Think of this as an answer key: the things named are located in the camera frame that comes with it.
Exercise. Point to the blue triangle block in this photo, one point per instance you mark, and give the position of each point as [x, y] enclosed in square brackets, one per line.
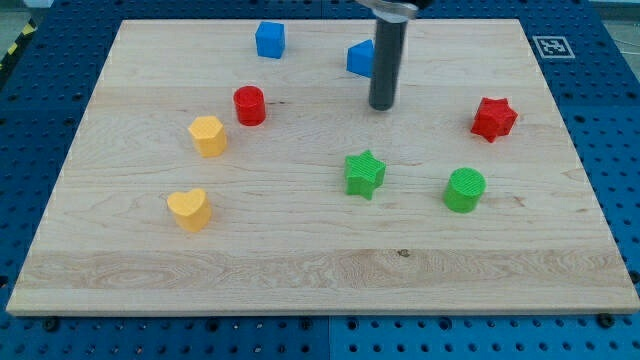
[360, 58]

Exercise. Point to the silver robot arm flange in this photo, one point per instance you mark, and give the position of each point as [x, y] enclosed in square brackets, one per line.
[396, 11]

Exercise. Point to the green star block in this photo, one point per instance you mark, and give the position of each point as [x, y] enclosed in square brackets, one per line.
[363, 174]

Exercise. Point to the light wooden board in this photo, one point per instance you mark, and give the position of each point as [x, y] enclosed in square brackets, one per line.
[284, 237]

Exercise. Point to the red cylinder block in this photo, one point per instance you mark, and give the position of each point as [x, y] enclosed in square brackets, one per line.
[250, 105]

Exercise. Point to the yellow hexagon block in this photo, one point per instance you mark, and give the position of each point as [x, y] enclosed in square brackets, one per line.
[208, 136]

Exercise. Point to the yellow heart block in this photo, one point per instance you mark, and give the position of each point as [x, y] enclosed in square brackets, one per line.
[192, 210]

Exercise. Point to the green cylinder block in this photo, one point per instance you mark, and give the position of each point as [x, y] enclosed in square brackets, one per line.
[464, 190]

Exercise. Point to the blue cube block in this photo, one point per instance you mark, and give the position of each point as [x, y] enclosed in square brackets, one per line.
[270, 39]

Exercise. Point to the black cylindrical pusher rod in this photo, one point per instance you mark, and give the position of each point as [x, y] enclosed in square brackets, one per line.
[388, 49]

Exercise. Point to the red star block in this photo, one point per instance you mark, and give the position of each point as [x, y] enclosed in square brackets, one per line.
[494, 118]

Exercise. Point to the white fiducial marker tag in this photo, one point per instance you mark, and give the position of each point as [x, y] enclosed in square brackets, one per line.
[553, 47]

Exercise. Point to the black yellow hazard tape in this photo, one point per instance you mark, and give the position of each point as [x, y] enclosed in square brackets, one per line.
[18, 46]

